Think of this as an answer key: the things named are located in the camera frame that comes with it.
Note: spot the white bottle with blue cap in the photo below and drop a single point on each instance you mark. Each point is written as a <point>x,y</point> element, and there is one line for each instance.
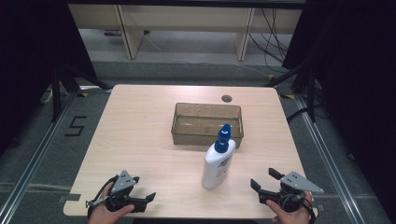
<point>218,163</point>

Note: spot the aluminium floor rail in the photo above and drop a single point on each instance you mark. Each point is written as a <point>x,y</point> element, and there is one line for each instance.
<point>34,158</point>
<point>327,158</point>

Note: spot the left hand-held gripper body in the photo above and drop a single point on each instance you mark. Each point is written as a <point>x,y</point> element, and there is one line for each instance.
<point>122,184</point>

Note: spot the clear brown plastic bin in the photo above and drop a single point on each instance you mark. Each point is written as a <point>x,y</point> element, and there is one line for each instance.
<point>207,125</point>

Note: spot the round grey table grommet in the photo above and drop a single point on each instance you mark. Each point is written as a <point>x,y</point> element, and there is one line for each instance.
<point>226,98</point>

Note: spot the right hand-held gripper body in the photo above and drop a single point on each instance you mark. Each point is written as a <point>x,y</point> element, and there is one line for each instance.
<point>295,183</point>

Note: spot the person's right hand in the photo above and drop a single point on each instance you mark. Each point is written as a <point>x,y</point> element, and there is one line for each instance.
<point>291,216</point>

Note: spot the person's left hand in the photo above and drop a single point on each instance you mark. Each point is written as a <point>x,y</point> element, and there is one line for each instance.
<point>104,214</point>

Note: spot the light wooden desk frame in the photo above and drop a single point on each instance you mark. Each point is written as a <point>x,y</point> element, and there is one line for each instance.
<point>186,18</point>

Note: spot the black metal stand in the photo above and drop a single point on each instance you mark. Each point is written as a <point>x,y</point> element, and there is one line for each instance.
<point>310,93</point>
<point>56,93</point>

